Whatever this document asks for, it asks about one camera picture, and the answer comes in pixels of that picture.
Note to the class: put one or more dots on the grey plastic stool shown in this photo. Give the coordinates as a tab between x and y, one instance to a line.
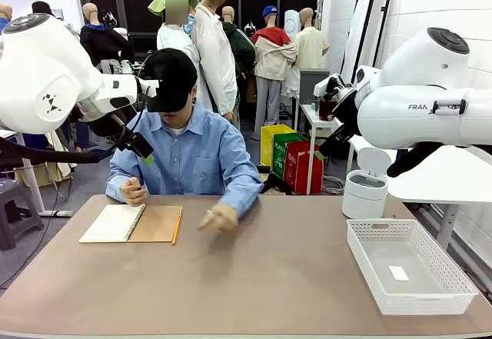
15	208

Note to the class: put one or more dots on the mannequin in dark green jacket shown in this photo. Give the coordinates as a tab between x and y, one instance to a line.
244	47

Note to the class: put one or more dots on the white perforated plastic basket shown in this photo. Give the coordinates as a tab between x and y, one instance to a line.
407	273

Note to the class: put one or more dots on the beige cardboard box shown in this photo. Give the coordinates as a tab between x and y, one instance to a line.
38	173

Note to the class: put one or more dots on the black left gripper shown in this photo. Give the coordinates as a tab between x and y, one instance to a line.
136	145

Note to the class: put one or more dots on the tall mannequin in white coat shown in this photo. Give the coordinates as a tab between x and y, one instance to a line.
215	54

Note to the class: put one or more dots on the white trash can with lid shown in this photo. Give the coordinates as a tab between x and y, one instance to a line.
363	197

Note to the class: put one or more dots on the white leaning panel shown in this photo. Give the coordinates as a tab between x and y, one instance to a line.
359	27

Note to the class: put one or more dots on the black stand base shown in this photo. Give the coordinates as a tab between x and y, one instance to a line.
278	184

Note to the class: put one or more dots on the mannequin in cream shirt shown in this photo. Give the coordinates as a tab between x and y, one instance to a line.
311	48

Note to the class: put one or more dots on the mannequin head with black hat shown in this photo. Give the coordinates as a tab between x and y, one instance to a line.
41	7

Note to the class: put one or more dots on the yellow pencil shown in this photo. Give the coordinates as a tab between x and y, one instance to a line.
177	226

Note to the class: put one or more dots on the person's right hand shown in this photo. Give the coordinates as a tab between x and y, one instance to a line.
133	193

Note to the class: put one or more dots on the glass jar with brown liquid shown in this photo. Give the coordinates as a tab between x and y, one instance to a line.
326	110

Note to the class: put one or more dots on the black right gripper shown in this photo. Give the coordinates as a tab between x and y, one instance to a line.
338	139

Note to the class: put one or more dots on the mannequin with green hat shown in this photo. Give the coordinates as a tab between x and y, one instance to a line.
177	39

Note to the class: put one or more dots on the mannequin in blue top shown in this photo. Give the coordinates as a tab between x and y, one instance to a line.
4	14

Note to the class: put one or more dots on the white sticker inside basket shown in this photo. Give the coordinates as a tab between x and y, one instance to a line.
398	273

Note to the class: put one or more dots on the mannequin in black jacket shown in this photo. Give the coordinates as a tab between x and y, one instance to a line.
102	43

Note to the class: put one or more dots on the grey cabinet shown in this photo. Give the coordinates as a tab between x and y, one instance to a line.
311	83

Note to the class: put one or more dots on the white desk with leg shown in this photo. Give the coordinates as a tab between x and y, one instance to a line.
32	185

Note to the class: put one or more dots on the person's right forearm blue sleeve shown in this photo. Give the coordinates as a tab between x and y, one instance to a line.
115	185

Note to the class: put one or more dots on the black baseball cap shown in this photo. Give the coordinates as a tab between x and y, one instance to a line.
171	81

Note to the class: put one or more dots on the person torso in blue shirt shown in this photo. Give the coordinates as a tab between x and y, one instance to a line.
192	162

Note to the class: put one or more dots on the white oval device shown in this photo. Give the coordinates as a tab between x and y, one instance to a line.
292	24

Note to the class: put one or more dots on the person's left forearm blue sleeve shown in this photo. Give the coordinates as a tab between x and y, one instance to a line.
242	197

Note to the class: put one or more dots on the spiral notebook with brown cover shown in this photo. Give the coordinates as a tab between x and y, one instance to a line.
157	223

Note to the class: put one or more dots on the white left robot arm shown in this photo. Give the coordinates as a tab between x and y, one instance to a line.
38	77

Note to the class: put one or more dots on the red recycling bin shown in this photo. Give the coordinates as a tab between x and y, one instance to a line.
303	170

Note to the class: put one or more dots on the yellow recycling bin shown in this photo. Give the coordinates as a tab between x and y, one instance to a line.
269	139

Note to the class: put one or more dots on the mannequin with blue cap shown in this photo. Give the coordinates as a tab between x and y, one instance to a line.
271	58

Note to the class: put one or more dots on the green recycling bin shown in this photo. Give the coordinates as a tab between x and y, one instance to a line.
280	154

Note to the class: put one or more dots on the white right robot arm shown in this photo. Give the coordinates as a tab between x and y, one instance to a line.
403	116

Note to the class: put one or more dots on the large white side table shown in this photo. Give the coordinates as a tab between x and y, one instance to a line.
442	185

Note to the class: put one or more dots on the person's left hand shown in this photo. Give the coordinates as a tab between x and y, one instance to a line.
223	218

